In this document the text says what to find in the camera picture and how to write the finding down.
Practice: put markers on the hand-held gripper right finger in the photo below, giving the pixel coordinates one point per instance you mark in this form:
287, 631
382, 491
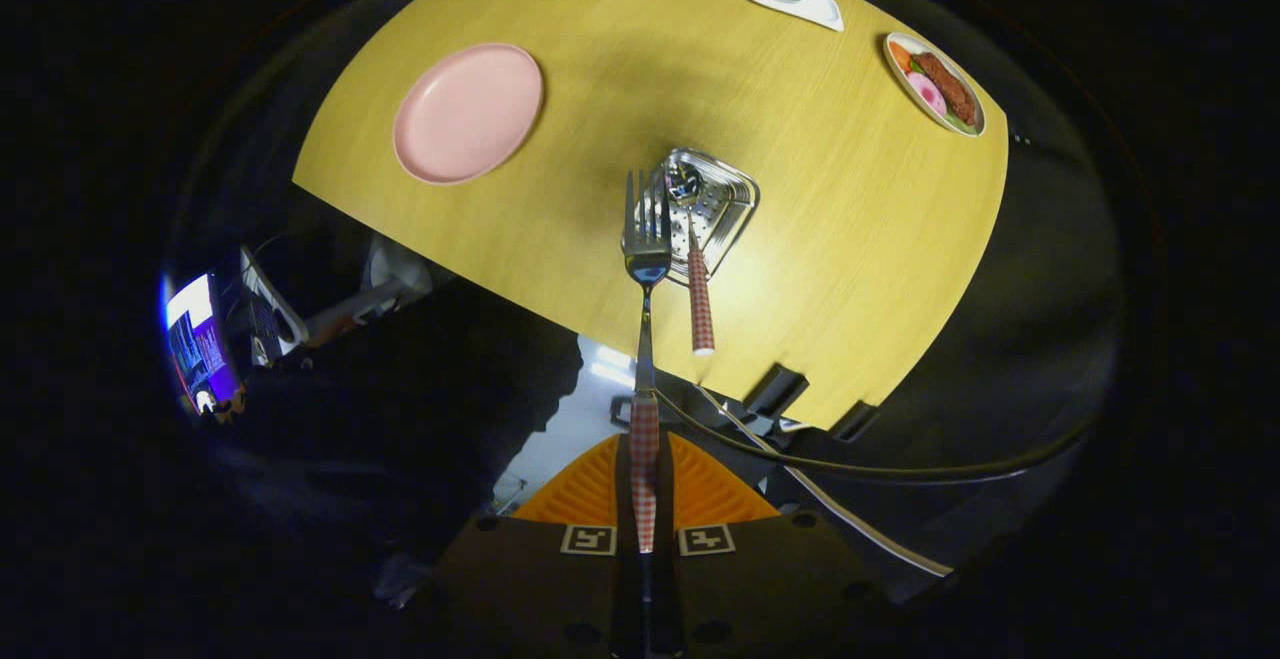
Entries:
667, 499

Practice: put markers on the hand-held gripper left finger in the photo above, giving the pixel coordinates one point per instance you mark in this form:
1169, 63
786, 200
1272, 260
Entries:
622, 499

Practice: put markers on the person's dark clothing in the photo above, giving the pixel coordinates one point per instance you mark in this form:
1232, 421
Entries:
420, 409

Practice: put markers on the perforated metal tray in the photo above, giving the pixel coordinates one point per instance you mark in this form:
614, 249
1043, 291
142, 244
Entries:
725, 204

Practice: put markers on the white stand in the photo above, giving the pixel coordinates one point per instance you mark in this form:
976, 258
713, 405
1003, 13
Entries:
385, 279

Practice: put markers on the white flat device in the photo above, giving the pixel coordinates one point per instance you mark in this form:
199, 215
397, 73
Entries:
275, 299

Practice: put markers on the pink round plate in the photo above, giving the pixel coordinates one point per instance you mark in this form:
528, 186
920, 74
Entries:
468, 114

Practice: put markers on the lit computer monitor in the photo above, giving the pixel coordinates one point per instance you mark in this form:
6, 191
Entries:
200, 349

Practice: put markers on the white plate of food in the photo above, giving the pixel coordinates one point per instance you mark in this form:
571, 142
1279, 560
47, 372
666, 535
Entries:
940, 89

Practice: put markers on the black table bracket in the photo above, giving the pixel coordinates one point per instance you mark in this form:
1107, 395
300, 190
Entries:
776, 391
855, 422

